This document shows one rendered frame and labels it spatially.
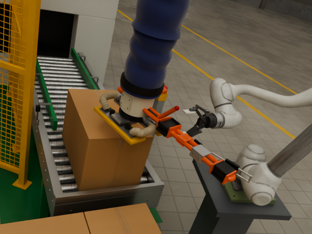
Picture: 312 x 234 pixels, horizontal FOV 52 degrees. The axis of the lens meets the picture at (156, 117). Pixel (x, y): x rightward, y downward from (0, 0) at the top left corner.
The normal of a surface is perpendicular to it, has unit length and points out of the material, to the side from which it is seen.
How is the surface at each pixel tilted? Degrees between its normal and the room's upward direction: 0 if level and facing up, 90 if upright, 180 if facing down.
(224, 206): 0
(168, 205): 0
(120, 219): 0
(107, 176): 90
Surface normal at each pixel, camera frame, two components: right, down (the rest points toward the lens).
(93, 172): 0.40, 0.53
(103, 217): 0.25, -0.85
